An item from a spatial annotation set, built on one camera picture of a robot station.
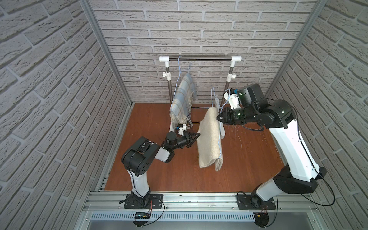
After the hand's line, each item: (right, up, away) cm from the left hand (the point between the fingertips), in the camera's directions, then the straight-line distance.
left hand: (199, 131), depth 83 cm
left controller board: (-31, -42, -11) cm, 53 cm away
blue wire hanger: (-12, +38, +14) cm, 42 cm away
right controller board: (+30, -43, -13) cm, 54 cm away
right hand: (+5, +8, -23) cm, 24 cm away
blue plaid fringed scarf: (-11, +13, +5) cm, 18 cm away
